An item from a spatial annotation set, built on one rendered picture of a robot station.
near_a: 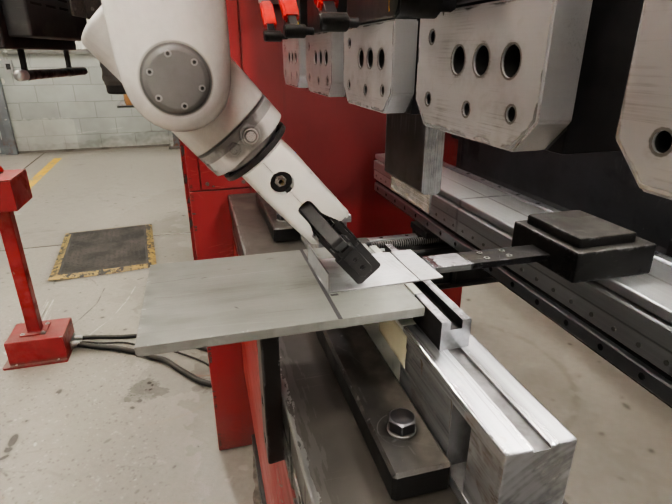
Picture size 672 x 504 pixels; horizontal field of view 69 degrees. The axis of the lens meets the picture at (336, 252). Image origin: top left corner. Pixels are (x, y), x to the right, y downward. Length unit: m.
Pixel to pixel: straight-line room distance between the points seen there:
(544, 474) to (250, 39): 1.15
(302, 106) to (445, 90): 1.01
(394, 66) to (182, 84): 0.18
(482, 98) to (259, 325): 0.27
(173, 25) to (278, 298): 0.26
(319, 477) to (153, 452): 1.41
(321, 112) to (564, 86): 1.12
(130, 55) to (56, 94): 7.35
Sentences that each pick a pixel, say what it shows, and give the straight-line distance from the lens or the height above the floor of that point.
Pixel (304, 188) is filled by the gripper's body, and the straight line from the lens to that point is 0.45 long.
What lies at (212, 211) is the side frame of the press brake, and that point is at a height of 0.83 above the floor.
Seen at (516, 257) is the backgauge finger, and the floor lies 1.00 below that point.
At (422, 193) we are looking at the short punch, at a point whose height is 1.10.
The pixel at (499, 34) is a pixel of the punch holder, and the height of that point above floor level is 1.24.
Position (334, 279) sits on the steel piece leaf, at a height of 1.00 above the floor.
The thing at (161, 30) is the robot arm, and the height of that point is 1.24.
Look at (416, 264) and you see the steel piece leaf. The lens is 0.57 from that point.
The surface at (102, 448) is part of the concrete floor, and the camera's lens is 1.93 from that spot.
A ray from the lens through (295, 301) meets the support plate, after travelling 0.48.
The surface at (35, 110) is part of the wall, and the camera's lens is 7.78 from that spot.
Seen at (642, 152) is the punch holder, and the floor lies 1.19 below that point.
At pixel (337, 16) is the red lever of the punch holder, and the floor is 1.26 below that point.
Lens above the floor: 1.22
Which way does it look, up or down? 22 degrees down
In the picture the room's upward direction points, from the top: straight up
